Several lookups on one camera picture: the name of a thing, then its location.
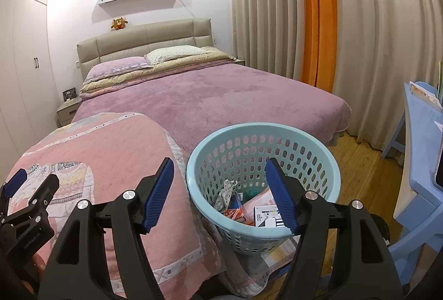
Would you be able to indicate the light blue plastic basket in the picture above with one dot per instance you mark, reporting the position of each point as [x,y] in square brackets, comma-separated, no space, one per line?
[192,178]

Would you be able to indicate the pink quilted blanket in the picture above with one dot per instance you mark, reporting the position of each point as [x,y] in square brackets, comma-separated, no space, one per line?
[121,147]

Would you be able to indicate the black waste bin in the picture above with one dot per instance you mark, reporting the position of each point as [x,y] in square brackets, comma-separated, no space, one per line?
[380,229]

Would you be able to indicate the patterned white packet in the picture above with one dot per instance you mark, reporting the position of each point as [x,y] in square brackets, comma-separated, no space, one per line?
[225,196]

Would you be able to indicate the orange plush toy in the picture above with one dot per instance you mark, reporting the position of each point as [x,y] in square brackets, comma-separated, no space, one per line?
[119,24]

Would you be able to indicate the bed with purple cover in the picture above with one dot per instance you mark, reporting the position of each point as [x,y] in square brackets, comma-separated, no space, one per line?
[242,92]

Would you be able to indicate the light blue desk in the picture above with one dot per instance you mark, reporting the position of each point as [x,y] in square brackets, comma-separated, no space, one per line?
[422,133]

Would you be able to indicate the beige padded bed headboard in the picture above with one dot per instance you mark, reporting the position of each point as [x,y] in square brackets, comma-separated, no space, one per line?
[155,33]

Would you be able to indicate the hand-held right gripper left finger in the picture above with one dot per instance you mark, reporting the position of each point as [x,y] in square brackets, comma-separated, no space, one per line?
[157,196]

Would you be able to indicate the plaid grey cloth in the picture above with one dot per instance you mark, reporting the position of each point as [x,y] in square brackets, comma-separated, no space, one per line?
[259,265]

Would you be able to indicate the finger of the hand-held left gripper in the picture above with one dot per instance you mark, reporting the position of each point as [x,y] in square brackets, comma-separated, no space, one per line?
[43,189]
[17,178]

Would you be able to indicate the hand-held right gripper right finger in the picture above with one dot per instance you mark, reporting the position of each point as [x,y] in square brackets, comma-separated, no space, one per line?
[282,196]

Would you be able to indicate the beige curtain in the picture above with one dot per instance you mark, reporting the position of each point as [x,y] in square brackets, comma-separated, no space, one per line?
[270,9]

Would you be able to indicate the white dotted pillow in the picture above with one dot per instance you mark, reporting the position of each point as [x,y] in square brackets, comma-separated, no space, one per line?
[176,53]

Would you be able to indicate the purple pillow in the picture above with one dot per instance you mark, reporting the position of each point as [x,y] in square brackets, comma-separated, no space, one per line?
[117,66]

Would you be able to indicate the white wardrobe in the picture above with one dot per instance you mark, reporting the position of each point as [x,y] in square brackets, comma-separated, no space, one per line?
[27,61]

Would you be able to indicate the grey nightstand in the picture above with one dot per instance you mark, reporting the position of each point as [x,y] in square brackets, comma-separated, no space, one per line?
[67,111]
[238,61]

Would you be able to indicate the orange curtain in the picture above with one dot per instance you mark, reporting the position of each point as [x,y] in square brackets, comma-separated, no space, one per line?
[318,26]

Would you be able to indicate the red orange wrapper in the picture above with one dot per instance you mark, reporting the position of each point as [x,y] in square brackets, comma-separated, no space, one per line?
[238,211]

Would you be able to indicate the beige folded quilt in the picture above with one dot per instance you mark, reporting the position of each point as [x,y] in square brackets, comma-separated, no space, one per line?
[138,74]

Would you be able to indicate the white box black print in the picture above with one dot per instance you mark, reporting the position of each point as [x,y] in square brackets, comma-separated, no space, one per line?
[268,217]

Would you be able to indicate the pink white paper packet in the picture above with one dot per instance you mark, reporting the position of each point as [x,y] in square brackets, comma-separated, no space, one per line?
[263,198]

